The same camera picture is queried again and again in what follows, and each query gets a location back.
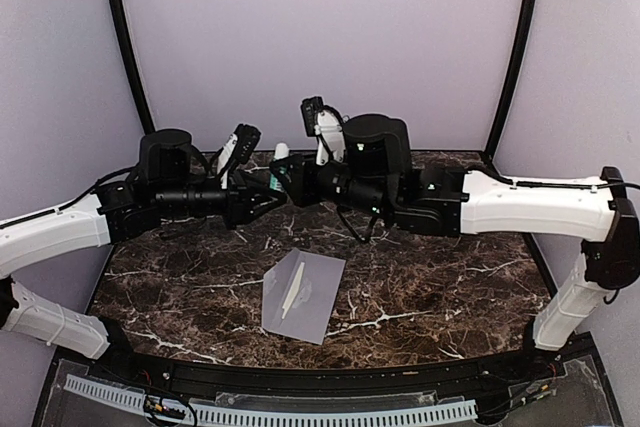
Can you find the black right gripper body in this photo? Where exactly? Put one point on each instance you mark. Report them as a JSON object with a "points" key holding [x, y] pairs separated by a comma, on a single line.
{"points": [[364, 196]]}

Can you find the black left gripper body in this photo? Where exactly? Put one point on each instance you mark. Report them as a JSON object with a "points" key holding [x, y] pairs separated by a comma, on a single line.
{"points": [[175, 198]]}

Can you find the small white-capped glue bottle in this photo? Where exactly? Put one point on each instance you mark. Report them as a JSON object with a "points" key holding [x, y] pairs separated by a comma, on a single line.
{"points": [[281, 152]]}

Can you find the grey paper envelope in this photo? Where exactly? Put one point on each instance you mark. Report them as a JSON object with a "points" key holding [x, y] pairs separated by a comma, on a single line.
{"points": [[309, 316]]}

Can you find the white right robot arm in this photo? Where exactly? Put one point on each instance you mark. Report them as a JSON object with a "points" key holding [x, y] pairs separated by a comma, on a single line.
{"points": [[450, 202]]}

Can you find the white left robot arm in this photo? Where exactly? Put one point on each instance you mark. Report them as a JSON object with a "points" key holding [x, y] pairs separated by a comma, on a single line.
{"points": [[107, 213]]}

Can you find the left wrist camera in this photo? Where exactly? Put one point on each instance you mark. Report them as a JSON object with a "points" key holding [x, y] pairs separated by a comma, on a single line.
{"points": [[236, 151]]}

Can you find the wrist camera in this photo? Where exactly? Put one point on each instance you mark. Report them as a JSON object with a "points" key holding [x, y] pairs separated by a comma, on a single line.
{"points": [[236, 151], [325, 124]]}

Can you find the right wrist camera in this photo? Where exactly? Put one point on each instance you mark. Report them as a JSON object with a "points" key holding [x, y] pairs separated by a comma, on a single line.
{"points": [[325, 124]]}

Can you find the black frame corner post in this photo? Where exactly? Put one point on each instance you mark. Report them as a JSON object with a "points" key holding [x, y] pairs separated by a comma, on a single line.
{"points": [[524, 21]]}

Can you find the black left frame post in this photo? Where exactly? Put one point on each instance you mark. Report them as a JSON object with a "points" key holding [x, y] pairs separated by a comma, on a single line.
{"points": [[129, 61]]}

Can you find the black front rail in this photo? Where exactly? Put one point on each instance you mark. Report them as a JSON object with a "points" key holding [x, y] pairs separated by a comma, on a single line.
{"points": [[491, 375]]}

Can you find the white slotted cable duct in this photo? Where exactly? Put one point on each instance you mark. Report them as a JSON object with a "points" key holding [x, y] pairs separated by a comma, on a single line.
{"points": [[230, 409]]}

